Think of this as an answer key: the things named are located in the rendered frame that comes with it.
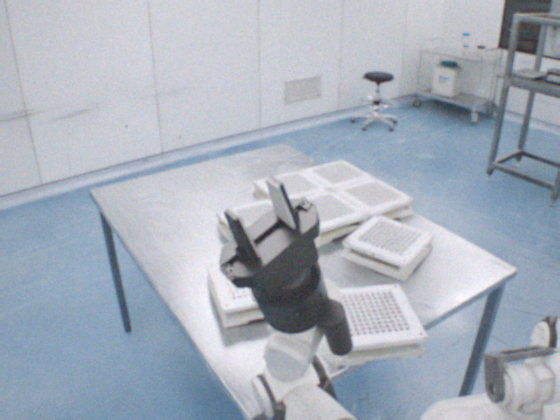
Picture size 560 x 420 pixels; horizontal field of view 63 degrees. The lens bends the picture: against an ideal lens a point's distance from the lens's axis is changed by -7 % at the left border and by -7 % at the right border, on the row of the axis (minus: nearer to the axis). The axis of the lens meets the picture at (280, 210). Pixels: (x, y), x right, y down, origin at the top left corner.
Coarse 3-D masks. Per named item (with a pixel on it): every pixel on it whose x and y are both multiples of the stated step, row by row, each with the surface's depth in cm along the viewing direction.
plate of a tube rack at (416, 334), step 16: (352, 288) 144; (368, 288) 144; (384, 288) 144; (400, 288) 144; (368, 304) 137; (400, 304) 137; (400, 320) 131; (416, 320) 131; (352, 336) 125; (368, 336) 125; (384, 336) 125; (400, 336) 125; (416, 336) 125
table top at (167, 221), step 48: (96, 192) 219; (144, 192) 219; (192, 192) 218; (240, 192) 218; (144, 240) 182; (192, 240) 182; (336, 240) 182; (192, 288) 156; (432, 288) 155; (480, 288) 155; (192, 336) 136; (240, 336) 136; (240, 384) 120
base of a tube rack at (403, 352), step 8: (408, 344) 129; (352, 352) 127; (360, 352) 127; (368, 352) 127; (376, 352) 126; (384, 352) 126; (392, 352) 126; (400, 352) 126; (408, 352) 126; (416, 352) 127; (424, 352) 127; (336, 360) 126; (344, 360) 124; (352, 360) 125; (360, 360) 125; (368, 360) 126
